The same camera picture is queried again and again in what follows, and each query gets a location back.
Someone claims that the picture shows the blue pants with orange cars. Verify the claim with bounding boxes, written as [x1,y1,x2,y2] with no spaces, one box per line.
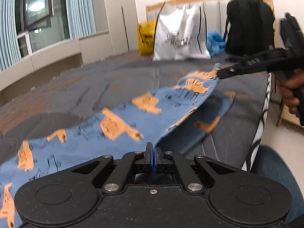
[1,64,233,227]

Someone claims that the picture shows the person's right hand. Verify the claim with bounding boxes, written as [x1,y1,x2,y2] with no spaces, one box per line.
[275,70,304,118]

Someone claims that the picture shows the black backpack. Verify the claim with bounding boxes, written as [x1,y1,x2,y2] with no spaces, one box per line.
[223,0,275,57]

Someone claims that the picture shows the blue crumpled plastic item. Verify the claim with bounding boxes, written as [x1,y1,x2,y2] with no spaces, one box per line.
[206,31,226,57]

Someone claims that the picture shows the wooden padded headboard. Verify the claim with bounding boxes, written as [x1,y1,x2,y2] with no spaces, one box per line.
[145,0,274,43]

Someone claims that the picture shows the grey orange quilted mattress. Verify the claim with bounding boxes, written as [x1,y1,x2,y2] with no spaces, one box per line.
[1,52,271,168]

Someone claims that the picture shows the white Sirowe shopping bag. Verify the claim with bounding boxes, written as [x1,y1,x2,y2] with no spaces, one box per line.
[153,3,211,61]

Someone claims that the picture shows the beige window bench cabinet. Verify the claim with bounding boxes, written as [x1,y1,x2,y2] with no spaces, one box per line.
[1,31,113,105]

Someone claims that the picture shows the yellow shopping bag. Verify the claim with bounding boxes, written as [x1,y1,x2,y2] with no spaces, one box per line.
[137,19,157,56]

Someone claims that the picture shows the left light blue curtain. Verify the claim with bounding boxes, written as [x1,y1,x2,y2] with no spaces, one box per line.
[0,0,21,72]

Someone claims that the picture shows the light blue curtain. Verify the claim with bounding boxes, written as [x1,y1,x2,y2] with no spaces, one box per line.
[0,0,21,72]
[66,0,96,39]

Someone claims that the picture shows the right light blue curtain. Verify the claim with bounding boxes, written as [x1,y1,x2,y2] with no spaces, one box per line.
[66,0,96,39]

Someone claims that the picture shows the beige right wardrobe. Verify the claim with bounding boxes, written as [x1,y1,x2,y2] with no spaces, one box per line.
[92,0,138,55]

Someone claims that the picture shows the open brown framed window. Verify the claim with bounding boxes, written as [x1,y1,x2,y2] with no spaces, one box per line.
[15,0,70,58]

